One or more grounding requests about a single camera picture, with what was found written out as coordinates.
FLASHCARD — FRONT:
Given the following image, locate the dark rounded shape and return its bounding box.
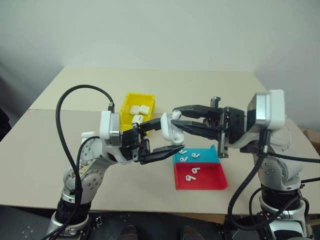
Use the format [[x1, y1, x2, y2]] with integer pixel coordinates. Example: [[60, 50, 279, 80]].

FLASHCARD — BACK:
[[119, 224, 140, 240]]

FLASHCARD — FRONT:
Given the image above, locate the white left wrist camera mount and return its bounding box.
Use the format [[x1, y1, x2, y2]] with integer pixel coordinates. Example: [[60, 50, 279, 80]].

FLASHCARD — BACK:
[[99, 110, 122, 147]]

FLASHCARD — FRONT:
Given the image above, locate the closed white earbuds case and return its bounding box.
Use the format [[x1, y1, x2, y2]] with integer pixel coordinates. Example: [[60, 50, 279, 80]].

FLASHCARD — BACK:
[[131, 114, 145, 125], [128, 105, 142, 116], [138, 104, 151, 117]]

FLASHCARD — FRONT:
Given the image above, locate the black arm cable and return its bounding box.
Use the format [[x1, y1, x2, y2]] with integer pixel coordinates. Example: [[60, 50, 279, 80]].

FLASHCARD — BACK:
[[43, 84, 116, 240], [227, 129, 320, 231]]

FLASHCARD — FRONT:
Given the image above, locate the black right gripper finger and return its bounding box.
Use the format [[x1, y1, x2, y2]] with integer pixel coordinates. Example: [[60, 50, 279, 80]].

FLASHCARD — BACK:
[[171, 120, 221, 142], [172, 104, 223, 121]]

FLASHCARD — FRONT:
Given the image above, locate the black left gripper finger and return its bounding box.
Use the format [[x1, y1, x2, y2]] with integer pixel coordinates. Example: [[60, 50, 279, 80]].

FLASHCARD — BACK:
[[138, 117, 163, 136], [139, 145, 186, 165]]

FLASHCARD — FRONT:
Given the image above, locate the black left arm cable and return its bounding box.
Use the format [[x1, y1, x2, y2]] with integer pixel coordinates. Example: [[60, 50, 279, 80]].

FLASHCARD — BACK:
[[43, 84, 116, 240]]

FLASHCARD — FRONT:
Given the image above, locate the red plastic tray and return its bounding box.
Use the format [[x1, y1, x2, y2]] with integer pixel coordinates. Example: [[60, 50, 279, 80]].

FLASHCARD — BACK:
[[173, 162, 229, 192]]

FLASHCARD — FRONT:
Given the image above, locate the white earbuds case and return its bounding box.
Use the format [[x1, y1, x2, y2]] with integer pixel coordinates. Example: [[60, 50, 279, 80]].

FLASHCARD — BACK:
[[159, 112, 186, 146], [138, 104, 151, 117], [131, 114, 145, 125], [128, 105, 142, 116]]

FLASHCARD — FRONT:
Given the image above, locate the blue plastic tray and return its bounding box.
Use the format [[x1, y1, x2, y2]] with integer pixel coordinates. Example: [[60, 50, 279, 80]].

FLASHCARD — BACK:
[[172, 143, 222, 165]]

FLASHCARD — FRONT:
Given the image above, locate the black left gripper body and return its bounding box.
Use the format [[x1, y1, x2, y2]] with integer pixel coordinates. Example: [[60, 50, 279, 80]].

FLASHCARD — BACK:
[[119, 124, 152, 165]]

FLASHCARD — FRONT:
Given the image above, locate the dark object at table side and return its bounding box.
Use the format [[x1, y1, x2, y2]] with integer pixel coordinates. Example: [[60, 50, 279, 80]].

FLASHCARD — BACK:
[[0, 106, 12, 142]]

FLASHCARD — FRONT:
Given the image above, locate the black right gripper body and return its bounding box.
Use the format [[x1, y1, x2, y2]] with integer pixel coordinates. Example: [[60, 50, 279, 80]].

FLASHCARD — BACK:
[[209, 95, 249, 159]]

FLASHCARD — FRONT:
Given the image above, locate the brown cardboard box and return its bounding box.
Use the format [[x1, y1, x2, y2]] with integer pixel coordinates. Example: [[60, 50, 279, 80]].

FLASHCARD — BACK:
[[299, 126, 320, 151]]

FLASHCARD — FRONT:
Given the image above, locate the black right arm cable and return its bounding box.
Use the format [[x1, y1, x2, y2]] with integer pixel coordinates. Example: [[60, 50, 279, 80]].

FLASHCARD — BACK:
[[227, 129, 320, 231]]

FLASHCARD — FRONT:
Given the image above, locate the yellow plastic bin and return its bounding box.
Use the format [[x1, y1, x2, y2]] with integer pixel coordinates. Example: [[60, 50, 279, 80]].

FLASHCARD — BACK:
[[119, 92, 157, 136]]

